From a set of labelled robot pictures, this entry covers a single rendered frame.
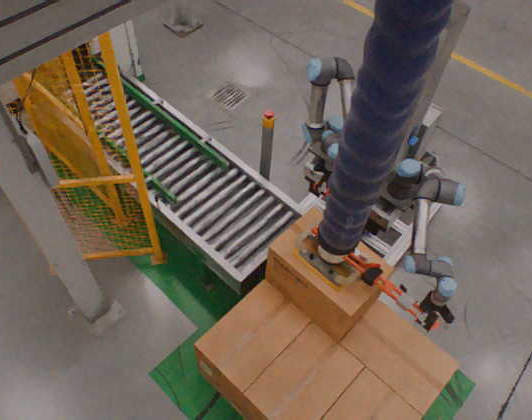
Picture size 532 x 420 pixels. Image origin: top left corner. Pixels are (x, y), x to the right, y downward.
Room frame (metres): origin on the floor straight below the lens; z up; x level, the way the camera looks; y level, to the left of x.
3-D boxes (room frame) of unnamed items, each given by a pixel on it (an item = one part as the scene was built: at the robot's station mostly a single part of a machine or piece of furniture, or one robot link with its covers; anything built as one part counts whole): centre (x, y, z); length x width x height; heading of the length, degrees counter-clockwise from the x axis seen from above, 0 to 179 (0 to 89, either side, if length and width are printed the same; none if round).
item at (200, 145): (2.80, 0.94, 0.60); 1.60 x 0.10 x 0.09; 51
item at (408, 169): (1.85, -0.78, 1.20); 0.13 x 0.12 x 0.14; 85
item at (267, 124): (2.39, 0.05, 0.50); 0.07 x 0.07 x 1.00; 51
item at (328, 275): (1.33, -0.32, 0.97); 0.34 x 0.10 x 0.05; 51
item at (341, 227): (1.40, -0.38, 1.67); 0.22 x 0.22 x 1.04
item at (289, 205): (2.63, 0.63, 0.50); 2.31 x 0.05 x 0.19; 51
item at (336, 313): (1.40, -0.38, 0.74); 0.60 x 0.40 x 0.40; 51
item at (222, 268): (2.12, 1.03, 0.50); 2.31 x 0.05 x 0.19; 51
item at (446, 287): (1.04, -0.83, 1.37); 0.09 x 0.08 x 0.11; 175
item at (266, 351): (0.98, -0.42, 0.34); 1.20 x 1.00 x 0.40; 51
